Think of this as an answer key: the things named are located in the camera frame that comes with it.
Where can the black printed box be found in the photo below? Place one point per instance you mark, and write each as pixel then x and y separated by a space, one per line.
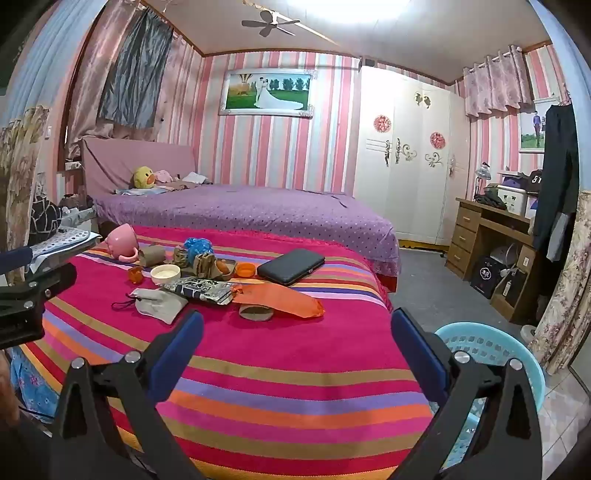
pixel 487 277

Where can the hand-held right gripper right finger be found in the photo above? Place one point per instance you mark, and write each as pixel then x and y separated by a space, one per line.
pixel 418 353

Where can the black zip case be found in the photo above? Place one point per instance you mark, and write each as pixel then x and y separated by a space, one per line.
pixel 291 266

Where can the light blue striped curtain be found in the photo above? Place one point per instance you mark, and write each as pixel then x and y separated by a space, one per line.
pixel 572 69
pixel 46 60

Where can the floral beige curtain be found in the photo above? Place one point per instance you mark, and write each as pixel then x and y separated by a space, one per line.
pixel 568 300
pixel 21 175

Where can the ceiling fan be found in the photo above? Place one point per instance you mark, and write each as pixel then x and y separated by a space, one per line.
pixel 267 21

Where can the white wardrobe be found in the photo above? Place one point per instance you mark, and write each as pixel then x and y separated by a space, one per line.
pixel 415 194

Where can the yellow duck plush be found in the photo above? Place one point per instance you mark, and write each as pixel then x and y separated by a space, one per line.
pixel 147 177

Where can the black cap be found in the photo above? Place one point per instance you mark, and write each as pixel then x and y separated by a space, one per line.
pixel 535 179

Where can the wooden desk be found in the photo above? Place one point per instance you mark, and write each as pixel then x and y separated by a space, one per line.
pixel 466 235

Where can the desk lamp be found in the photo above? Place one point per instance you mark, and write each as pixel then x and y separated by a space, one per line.
pixel 482 173

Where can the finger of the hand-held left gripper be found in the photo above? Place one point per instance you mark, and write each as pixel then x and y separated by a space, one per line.
pixel 16 258
pixel 27 314

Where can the light blue plastic basket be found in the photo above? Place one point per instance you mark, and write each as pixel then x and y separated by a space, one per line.
pixel 489 341

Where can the blue plastic bag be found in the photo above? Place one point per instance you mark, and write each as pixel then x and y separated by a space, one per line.
pixel 198 245

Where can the person's left forearm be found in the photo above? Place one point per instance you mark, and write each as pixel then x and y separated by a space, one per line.
pixel 7 392

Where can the black white printed wrapper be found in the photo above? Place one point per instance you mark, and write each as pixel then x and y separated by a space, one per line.
pixel 203 290

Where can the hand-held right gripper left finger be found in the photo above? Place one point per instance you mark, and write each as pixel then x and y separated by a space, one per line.
pixel 178 353

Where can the grey hanging cloth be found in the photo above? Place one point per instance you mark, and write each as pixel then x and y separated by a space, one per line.
pixel 134 74

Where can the purple dotted bed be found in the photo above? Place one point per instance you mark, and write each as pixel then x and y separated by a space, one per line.
pixel 277 212

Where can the white folded cloth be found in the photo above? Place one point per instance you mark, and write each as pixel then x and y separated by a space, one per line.
pixel 194 177

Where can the dark green jacket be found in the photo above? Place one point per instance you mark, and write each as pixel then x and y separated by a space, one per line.
pixel 491 200

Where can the black patterned bag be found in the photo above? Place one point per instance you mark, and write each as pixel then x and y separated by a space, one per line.
pixel 44 219

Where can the small white bin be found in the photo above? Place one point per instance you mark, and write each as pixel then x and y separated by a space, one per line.
pixel 528 333

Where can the brown cardboard tube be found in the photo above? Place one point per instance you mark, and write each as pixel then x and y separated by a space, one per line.
pixel 152 255

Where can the small framed photo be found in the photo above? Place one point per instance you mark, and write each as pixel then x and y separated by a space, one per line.
pixel 531 134

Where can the pink covered headboard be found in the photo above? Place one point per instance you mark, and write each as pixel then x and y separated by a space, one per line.
pixel 129 159

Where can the white electric fan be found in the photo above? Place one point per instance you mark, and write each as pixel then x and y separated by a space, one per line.
pixel 501 254

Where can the white round bowl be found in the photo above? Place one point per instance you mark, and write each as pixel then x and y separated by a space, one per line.
pixel 165 273

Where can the framed wedding picture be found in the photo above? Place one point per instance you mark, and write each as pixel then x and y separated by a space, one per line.
pixel 268 92

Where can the orange cloth bag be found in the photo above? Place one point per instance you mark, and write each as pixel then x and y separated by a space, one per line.
pixel 281 300

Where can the red paper decoration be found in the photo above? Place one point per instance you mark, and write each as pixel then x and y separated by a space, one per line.
pixel 383 123
pixel 437 139

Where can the dotted white cloth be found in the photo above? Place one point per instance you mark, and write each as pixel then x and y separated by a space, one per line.
pixel 64 237

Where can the dark hanging clothes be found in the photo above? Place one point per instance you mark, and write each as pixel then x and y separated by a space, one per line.
pixel 558 184

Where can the pink valance curtain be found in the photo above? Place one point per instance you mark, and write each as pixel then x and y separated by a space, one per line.
pixel 498 87

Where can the white storage box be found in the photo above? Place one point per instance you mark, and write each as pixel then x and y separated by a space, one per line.
pixel 515 201

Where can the pink plastic cup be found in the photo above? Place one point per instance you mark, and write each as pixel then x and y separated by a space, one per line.
pixel 121 240

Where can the pink long curtain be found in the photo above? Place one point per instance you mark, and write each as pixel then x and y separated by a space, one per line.
pixel 92 92

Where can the small orange cup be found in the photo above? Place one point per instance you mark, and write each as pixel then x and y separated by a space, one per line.
pixel 134 275

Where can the pink plush toy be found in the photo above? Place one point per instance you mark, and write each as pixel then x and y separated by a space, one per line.
pixel 164 175

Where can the striped red blanket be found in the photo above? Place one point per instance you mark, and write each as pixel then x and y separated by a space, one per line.
pixel 277 369

